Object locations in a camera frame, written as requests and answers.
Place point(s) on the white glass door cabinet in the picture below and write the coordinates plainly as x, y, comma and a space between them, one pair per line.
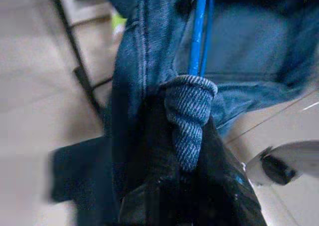
87, 11

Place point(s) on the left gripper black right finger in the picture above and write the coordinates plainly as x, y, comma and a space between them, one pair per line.
224, 198

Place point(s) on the white monster print T-shirt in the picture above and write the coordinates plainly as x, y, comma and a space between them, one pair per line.
118, 24

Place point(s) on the chrome clothes rack black legs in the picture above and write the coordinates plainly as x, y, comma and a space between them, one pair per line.
82, 76

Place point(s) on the blue plastic hanger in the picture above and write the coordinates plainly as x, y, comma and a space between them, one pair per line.
198, 36

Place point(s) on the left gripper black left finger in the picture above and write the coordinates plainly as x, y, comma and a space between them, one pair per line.
152, 181

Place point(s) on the blue denim shorts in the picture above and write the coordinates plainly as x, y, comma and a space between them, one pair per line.
149, 36

